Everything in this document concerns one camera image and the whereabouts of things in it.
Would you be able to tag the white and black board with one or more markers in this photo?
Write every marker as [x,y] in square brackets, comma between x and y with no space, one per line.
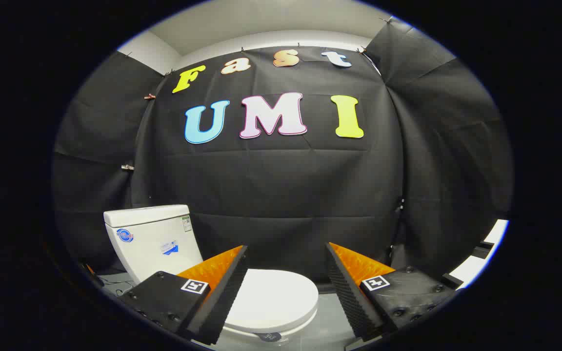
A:
[476,263]

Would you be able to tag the black backdrop cloth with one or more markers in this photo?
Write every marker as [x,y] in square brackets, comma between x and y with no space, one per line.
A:
[281,195]

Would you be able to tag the white ceramic toilet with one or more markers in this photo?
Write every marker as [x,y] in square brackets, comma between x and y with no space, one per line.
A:
[149,243]

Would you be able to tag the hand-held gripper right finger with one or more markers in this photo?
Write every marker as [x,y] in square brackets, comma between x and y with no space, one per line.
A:
[349,292]

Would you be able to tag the white toilet lid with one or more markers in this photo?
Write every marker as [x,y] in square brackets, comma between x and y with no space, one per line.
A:
[271,297]

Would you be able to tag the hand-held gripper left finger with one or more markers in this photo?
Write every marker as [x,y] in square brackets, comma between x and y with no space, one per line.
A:
[222,297]

